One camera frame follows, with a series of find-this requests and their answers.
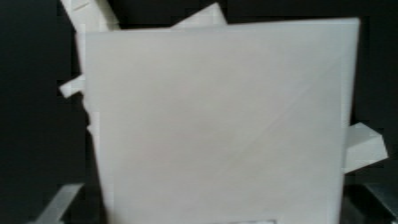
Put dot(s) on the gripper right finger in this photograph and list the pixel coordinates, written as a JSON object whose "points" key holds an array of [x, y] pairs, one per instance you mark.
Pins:
{"points": [[370, 204]]}

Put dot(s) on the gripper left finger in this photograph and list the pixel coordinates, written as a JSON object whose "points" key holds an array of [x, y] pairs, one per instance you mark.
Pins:
{"points": [[52, 214]]}

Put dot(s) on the white cabinet body box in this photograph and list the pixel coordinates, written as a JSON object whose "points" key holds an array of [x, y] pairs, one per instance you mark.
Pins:
{"points": [[365, 147]]}

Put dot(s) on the white cabinet top block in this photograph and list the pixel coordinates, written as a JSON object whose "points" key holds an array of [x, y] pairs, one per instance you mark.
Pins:
{"points": [[219, 105]]}

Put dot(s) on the white U-shaped obstacle wall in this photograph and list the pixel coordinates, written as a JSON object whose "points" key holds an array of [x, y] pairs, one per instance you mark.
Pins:
{"points": [[93, 17]]}

